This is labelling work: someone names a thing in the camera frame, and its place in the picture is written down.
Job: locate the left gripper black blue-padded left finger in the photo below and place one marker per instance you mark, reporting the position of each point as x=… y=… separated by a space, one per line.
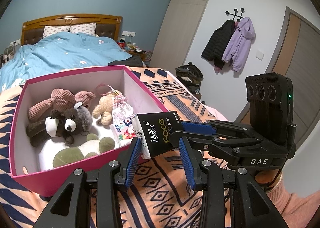
x=70 y=206

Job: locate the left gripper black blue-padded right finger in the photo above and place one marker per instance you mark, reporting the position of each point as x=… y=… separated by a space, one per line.
x=249 y=204

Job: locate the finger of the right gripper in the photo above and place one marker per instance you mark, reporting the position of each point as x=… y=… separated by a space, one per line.
x=196 y=141
x=198 y=128

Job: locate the black Face tissue pack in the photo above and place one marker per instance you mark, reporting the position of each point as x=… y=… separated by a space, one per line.
x=154 y=131

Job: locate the green frog plush toy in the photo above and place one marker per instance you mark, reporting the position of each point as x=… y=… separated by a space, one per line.
x=93 y=146

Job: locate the floral pink tissue pack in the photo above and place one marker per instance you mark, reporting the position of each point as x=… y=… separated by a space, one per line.
x=123 y=131

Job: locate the pink brocade sachet pouch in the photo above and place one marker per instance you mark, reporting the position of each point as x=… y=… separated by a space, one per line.
x=121 y=108

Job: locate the cream teddy bear plush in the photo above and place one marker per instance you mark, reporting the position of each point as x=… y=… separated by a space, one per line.
x=103 y=111

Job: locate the pink knitted plush toy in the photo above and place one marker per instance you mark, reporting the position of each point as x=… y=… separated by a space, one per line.
x=61 y=100

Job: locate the pink sweater forearm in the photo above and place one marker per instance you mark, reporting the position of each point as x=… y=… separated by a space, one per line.
x=296 y=211

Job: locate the person's hand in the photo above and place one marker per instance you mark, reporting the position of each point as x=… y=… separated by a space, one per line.
x=268 y=177

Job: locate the black bag on floor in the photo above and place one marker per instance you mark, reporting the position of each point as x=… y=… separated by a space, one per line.
x=191 y=77

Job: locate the black puffer jacket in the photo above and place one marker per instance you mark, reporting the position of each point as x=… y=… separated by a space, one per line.
x=214 y=50

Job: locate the lilac hooded jacket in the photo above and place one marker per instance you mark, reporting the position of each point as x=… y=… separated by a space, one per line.
x=238 y=48

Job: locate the wooden door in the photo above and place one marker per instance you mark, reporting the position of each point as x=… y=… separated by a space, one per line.
x=297 y=57

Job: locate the wooden bed headboard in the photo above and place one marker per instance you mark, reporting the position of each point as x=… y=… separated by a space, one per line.
x=107 y=25

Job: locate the right patterned pillow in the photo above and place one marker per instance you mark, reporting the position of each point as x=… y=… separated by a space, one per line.
x=86 y=28

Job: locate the patterned pillow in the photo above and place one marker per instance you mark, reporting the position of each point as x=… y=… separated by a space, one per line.
x=50 y=30
x=86 y=28

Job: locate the light blue floral duvet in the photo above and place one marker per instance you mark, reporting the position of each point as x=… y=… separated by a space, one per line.
x=59 y=52

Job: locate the left patterned pillow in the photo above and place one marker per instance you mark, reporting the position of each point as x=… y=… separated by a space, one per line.
x=50 y=30

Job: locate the black camera box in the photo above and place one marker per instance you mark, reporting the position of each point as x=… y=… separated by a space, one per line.
x=270 y=98

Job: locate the white wall switch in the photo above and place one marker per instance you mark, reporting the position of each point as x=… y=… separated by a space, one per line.
x=259 y=55

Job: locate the black wall coat hook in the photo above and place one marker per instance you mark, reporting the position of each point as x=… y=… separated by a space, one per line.
x=236 y=14

